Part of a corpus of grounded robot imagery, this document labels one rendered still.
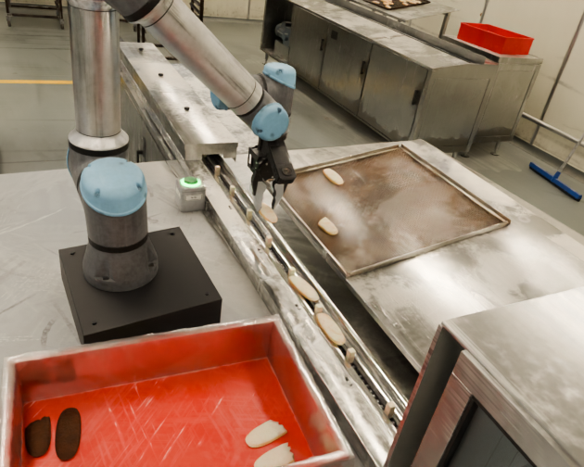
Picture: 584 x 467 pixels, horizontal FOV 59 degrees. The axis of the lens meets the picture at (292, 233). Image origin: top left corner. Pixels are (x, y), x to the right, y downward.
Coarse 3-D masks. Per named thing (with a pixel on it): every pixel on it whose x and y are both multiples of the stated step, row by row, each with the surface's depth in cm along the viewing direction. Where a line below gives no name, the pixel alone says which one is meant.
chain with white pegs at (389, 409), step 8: (120, 40) 291; (208, 160) 175; (216, 168) 164; (224, 184) 161; (232, 192) 155; (248, 216) 145; (264, 240) 138; (272, 240) 134; (272, 248) 135; (280, 264) 130; (288, 272) 124; (320, 304) 114; (320, 312) 114; (344, 352) 107; (352, 352) 103; (352, 360) 104; (360, 376) 102; (368, 384) 100; (376, 400) 97; (384, 408) 96; (392, 408) 92
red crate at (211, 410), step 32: (128, 384) 94; (160, 384) 95; (192, 384) 96; (224, 384) 97; (256, 384) 98; (32, 416) 86; (96, 416) 87; (128, 416) 88; (160, 416) 89; (192, 416) 90; (224, 416) 91; (256, 416) 92; (288, 416) 93; (96, 448) 82; (128, 448) 83; (160, 448) 84; (192, 448) 85; (224, 448) 86; (256, 448) 87
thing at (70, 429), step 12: (72, 408) 87; (36, 420) 84; (48, 420) 85; (60, 420) 85; (72, 420) 85; (36, 432) 82; (48, 432) 83; (60, 432) 83; (72, 432) 83; (36, 444) 80; (48, 444) 81; (60, 444) 81; (72, 444) 81; (36, 456) 79; (60, 456) 80; (72, 456) 80
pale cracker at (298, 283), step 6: (294, 276) 123; (294, 282) 121; (300, 282) 121; (306, 282) 122; (300, 288) 119; (306, 288) 120; (312, 288) 120; (300, 294) 119; (306, 294) 118; (312, 294) 118; (312, 300) 117
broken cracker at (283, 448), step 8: (280, 448) 86; (288, 448) 86; (264, 456) 85; (272, 456) 85; (280, 456) 85; (288, 456) 85; (256, 464) 84; (264, 464) 83; (272, 464) 83; (280, 464) 84
